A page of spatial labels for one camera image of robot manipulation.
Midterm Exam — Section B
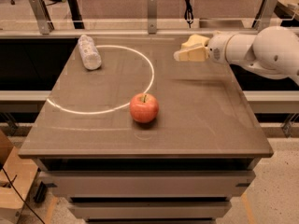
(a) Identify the black hanging cable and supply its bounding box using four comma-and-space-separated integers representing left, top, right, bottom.
182, 0, 194, 29

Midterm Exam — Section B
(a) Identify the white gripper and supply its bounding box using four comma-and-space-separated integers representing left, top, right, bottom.
174, 33, 234, 64

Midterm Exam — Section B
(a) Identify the yellow sponge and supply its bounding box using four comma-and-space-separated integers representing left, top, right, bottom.
181, 35, 209, 49

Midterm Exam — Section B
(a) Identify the cardboard box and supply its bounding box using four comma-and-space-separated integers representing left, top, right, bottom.
0, 131, 37, 224

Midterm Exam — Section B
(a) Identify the black cable on floor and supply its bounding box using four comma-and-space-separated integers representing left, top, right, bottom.
0, 165, 47, 224

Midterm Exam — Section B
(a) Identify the grey drawer cabinet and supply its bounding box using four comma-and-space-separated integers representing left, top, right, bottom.
20, 36, 273, 224

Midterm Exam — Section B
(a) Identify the metal railing with glass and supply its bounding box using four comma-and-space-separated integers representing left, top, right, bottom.
0, 0, 296, 39

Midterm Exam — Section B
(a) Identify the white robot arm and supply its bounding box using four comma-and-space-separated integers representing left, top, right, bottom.
174, 26, 299, 85

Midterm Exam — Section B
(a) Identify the red apple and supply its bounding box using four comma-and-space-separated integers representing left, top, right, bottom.
129, 93, 159, 123

